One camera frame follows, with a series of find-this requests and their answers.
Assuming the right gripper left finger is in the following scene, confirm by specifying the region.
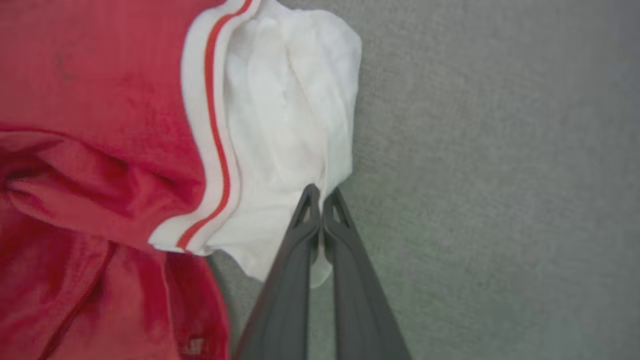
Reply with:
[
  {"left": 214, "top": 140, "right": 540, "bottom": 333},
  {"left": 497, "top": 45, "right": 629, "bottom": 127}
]
[{"left": 234, "top": 183, "right": 322, "bottom": 360}]

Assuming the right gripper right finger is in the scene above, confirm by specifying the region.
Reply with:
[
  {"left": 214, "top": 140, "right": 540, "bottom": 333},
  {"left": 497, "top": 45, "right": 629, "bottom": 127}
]
[{"left": 322, "top": 187, "right": 413, "bottom": 360}]

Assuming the red and white shirt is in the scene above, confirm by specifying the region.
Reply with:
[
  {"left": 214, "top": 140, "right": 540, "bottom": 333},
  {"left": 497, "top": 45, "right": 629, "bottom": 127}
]
[{"left": 0, "top": 0, "right": 363, "bottom": 360}]

